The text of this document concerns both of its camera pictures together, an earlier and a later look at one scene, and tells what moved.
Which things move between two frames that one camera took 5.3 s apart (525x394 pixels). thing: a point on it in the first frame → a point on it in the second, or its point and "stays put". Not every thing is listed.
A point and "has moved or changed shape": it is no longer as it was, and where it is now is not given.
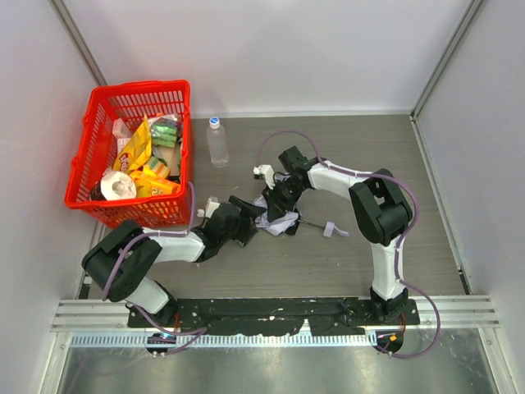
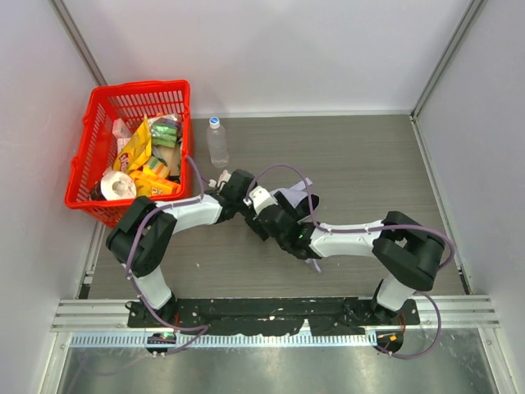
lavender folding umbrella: x=289 y=222 has moved or changed shape
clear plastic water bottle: x=216 y=137 stays put
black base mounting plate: x=330 y=316 stays put
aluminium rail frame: x=432 y=312 stays put
